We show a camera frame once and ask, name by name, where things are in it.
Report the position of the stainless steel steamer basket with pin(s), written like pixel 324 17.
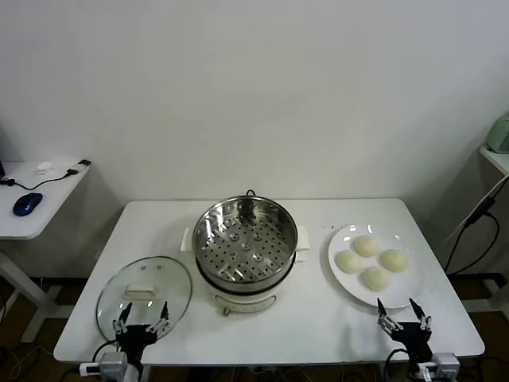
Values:
pixel 270 274

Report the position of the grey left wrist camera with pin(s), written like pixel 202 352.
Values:
pixel 113 362

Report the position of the dark monitor edge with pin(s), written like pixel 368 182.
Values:
pixel 1 159

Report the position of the black power adapter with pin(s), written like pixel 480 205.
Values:
pixel 482 210

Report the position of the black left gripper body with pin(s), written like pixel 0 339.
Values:
pixel 135 338

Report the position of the white shelf board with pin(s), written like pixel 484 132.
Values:
pixel 497 159

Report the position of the pale green appliance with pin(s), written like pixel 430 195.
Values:
pixel 500 135

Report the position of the white steamed baozi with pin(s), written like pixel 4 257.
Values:
pixel 366 246
pixel 349 262
pixel 393 260
pixel 374 278

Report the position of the white round plate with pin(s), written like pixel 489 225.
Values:
pixel 346 238

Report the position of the blue computer mouse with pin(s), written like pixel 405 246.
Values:
pixel 27 203

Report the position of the white slanted strip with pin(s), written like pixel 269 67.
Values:
pixel 457 230

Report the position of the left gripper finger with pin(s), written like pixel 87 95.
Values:
pixel 161 321
pixel 120 321

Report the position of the small white crumpled object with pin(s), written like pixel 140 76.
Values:
pixel 44 167

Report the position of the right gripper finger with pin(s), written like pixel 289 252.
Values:
pixel 385 321
pixel 424 321

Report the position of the white side desk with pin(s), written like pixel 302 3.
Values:
pixel 47 199

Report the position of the round glass pot lid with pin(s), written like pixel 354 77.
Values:
pixel 119 278

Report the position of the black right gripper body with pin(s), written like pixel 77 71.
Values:
pixel 415 338

